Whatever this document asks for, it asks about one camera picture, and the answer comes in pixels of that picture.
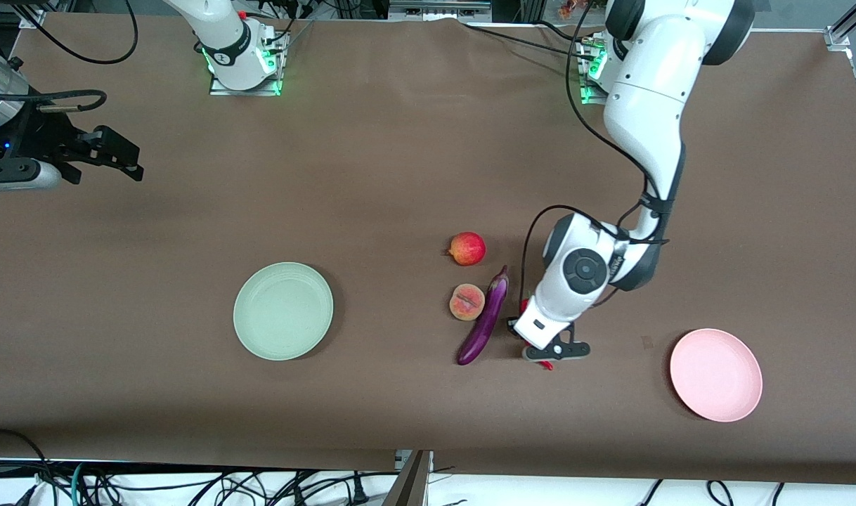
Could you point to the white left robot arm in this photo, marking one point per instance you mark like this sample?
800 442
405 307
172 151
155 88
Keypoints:
653 91

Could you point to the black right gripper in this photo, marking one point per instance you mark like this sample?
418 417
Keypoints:
40 140

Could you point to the light green round plate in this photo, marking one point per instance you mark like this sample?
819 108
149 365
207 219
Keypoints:
283 311

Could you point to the pink round plate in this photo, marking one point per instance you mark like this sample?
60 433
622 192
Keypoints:
716 375

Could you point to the purple eggplant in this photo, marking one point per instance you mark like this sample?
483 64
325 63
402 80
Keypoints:
485 320

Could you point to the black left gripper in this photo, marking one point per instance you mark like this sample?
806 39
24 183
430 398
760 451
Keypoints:
510 325

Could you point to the red pomegranate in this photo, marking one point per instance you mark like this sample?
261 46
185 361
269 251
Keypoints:
467 249

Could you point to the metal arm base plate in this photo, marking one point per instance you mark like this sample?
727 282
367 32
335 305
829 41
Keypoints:
217 91
591 100

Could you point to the grey equipment box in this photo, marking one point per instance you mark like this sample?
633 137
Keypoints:
438 8

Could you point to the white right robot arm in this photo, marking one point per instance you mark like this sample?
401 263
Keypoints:
231 42

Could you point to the brown table cover sheet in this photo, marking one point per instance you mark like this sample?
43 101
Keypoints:
329 176

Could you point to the red chili pepper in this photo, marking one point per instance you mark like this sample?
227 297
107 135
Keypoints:
525 306

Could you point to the pink yellow peach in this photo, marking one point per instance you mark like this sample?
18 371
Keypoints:
467 303

